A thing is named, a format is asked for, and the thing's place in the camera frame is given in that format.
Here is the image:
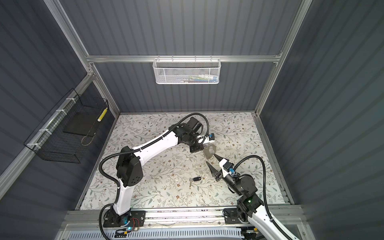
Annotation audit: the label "black headed key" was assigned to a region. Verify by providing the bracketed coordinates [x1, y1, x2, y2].
[189, 177, 202, 188]

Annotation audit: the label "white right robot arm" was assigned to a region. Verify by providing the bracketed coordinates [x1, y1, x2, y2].
[206, 154, 298, 240]

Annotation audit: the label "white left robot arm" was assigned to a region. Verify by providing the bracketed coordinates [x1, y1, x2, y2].
[111, 113, 215, 217]

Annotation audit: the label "white vented strip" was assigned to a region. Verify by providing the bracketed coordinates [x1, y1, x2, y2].
[67, 228, 245, 240]

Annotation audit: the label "items in white basket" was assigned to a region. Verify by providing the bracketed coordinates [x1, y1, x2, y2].
[177, 74, 219, 84]

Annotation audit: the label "yellow marker in basket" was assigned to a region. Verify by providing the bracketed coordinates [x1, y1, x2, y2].
[97, 107, 109, 122]

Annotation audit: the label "black pad in basket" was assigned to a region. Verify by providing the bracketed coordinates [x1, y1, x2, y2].
[63, 113, 101, 137]

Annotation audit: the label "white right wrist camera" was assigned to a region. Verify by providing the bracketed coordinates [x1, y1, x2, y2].
[219, 159, 235, 178]

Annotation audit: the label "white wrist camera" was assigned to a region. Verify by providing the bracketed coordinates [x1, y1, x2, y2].
[205, 133, 216, 143]
[219, 159, 235, 178]

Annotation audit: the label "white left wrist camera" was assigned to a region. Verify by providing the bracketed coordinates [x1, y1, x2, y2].
[205, 133, 216, 143]

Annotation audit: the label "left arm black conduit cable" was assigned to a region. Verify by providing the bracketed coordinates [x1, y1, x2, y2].
[98, 112, 210, 240]

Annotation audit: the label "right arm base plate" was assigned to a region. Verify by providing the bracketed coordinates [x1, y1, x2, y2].
[222, 208, 248, 225]

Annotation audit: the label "white wire mesh basket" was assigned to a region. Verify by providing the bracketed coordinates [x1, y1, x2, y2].
[153, 60, 222, 85]

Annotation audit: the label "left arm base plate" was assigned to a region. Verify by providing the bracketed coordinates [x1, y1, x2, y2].
[102, 209, 147, 228]

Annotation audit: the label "black wire basket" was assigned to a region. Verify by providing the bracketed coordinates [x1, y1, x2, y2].
[24, 89, 109, 164]

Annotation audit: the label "aluminium mounting rail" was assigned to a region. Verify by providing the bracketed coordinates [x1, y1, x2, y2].
[60, 205, 307, 230]

